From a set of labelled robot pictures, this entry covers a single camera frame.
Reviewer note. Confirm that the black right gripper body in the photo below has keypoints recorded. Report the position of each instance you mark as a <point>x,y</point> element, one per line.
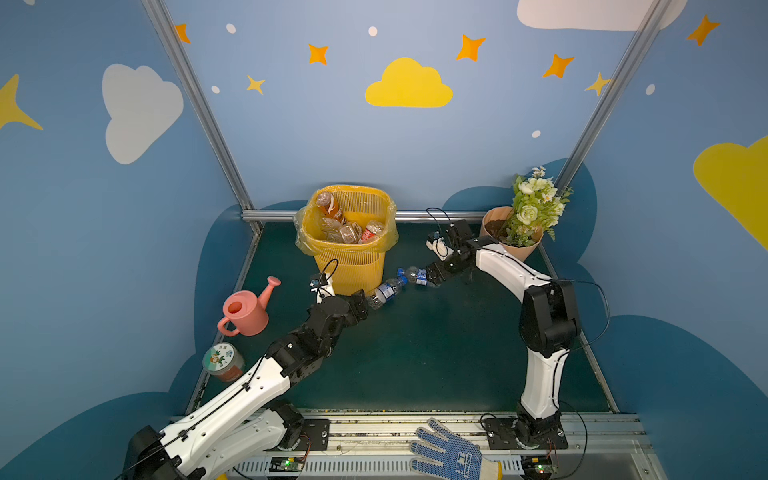
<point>438,270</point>

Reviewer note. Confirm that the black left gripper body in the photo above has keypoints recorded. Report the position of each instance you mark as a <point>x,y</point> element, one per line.
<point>359,303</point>

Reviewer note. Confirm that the clear blue-label water bottle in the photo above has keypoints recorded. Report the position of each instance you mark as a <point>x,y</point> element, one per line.
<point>414,275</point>

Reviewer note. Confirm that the amber tea bottle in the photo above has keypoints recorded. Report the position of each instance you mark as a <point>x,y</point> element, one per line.
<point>329,206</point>

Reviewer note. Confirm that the red-label red-cap water bottle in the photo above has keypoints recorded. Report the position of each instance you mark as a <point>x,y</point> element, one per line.
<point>372,231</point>

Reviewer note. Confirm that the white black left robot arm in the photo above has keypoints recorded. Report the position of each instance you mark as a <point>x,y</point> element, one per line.
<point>250,414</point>

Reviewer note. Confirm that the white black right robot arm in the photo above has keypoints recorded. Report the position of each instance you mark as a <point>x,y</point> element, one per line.
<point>548,326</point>

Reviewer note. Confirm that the yellow slatted waste bin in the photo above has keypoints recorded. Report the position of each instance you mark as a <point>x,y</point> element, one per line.
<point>351,272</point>

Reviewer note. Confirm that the yellow plastic bin liner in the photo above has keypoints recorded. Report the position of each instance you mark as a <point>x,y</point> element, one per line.
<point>318,235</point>

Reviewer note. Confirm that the pink ribbed flower pot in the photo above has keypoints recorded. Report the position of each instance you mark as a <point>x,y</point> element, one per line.
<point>518,239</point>

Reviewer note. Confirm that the pink watering can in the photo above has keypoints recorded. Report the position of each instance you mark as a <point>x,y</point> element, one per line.
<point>245,312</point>

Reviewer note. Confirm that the white green artificial flowers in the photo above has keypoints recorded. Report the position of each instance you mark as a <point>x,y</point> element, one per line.
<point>538,202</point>

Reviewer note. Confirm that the round jar floral lid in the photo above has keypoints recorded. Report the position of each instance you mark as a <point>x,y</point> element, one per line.
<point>224,362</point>

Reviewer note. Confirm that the blue dotted work glove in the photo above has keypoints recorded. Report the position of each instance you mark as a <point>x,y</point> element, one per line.
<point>447,453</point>

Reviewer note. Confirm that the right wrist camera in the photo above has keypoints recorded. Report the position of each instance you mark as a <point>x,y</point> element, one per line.
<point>437,244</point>

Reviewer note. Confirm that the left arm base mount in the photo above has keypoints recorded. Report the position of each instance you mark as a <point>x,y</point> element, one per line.
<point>301,433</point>

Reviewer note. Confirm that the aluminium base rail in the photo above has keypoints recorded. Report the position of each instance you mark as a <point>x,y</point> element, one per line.
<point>386,445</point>

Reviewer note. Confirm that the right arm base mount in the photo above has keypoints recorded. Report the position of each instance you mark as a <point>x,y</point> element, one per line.
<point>523,432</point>

